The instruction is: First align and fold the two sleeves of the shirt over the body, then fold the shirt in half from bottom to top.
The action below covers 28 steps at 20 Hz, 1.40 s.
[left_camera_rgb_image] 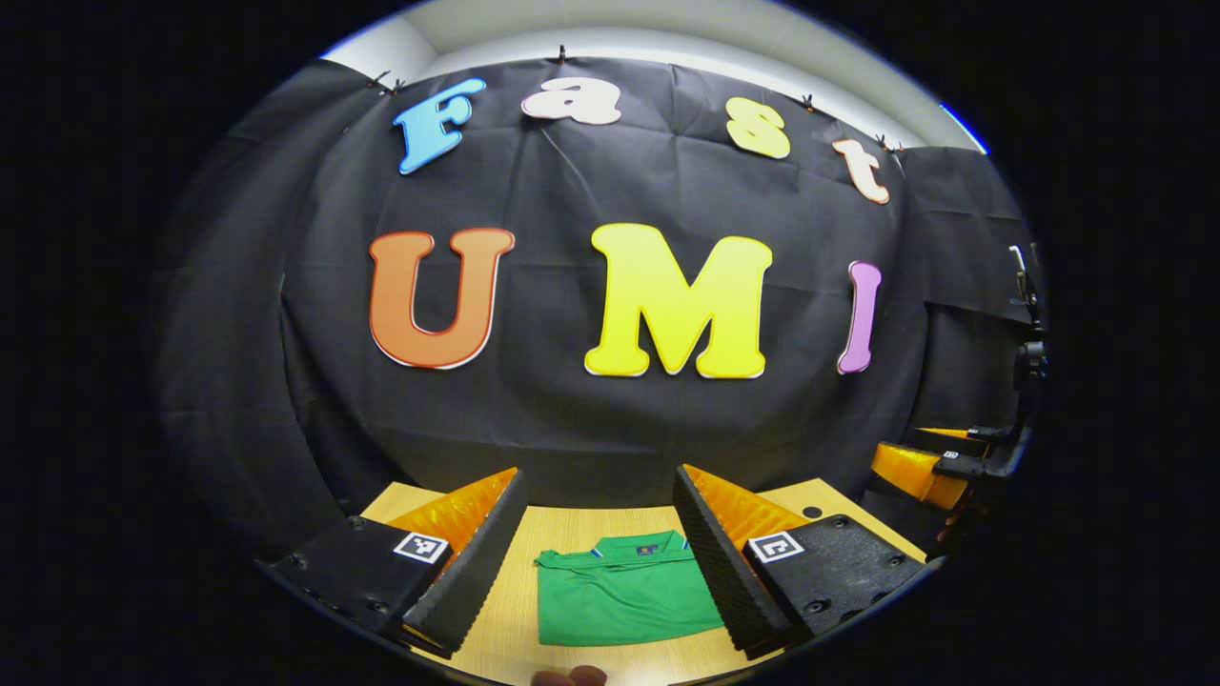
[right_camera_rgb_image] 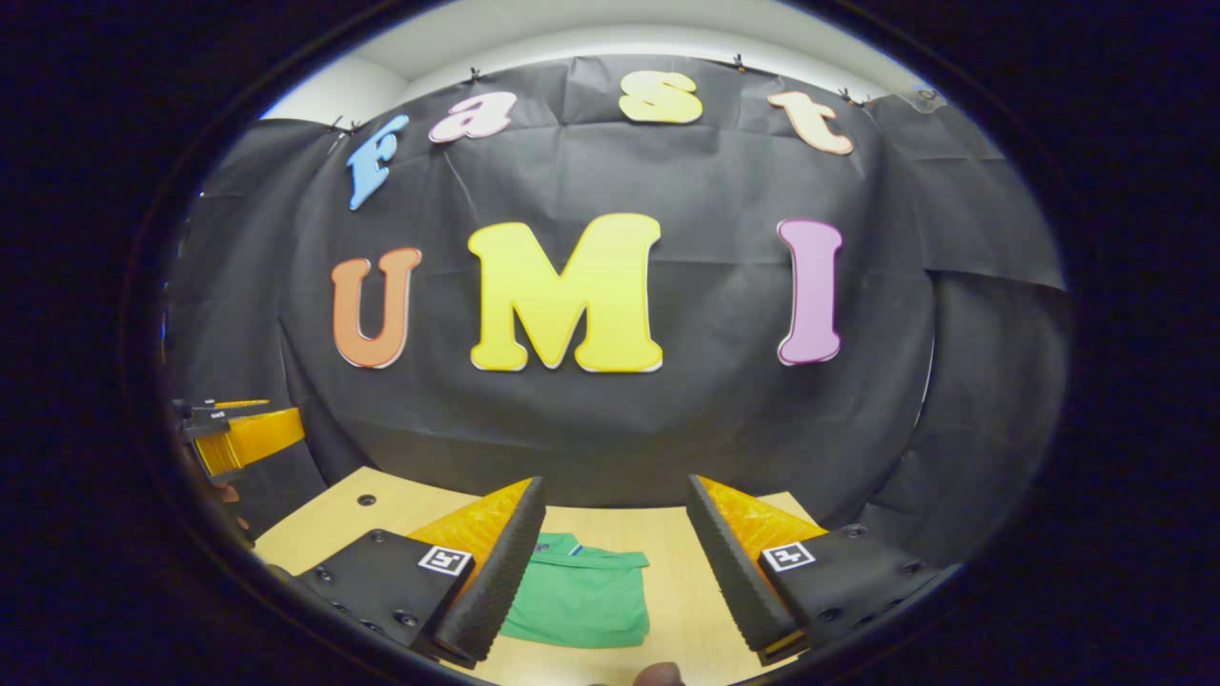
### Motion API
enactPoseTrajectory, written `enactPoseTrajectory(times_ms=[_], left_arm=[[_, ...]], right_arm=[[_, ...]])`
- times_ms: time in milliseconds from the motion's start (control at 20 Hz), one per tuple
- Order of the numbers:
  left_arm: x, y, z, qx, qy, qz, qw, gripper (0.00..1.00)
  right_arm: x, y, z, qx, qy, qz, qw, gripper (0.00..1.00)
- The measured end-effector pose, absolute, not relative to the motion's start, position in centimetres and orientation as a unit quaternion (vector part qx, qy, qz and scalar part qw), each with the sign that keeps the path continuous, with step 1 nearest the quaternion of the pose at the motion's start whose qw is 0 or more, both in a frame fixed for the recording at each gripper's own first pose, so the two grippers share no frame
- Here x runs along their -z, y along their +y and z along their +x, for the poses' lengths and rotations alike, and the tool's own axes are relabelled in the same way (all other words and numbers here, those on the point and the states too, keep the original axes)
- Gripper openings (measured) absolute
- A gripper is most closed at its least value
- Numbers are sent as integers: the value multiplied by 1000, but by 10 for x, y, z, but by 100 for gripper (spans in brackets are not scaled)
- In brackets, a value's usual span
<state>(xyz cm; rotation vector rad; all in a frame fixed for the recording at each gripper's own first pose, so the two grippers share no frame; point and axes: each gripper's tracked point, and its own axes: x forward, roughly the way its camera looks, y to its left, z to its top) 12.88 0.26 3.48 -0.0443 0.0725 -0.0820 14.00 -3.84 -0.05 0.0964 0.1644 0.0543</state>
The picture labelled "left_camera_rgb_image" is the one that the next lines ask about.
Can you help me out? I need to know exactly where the black backdrop cloth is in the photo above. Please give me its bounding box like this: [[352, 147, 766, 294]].
[[152, 55, 1049, 563]]

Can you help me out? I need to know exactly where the black metal stand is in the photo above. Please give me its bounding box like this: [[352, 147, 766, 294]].
[[1008, 243, 1049, 430]]

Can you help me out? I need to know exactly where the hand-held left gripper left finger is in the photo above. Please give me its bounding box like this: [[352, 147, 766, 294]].
[[255, 467, 530, 660]]

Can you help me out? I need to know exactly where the green polo T-shirt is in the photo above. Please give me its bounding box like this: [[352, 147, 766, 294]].
[[534, 530, 725, 649]]

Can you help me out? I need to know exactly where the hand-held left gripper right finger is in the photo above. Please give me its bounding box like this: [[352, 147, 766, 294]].
[[672, 464, 930, 663]]

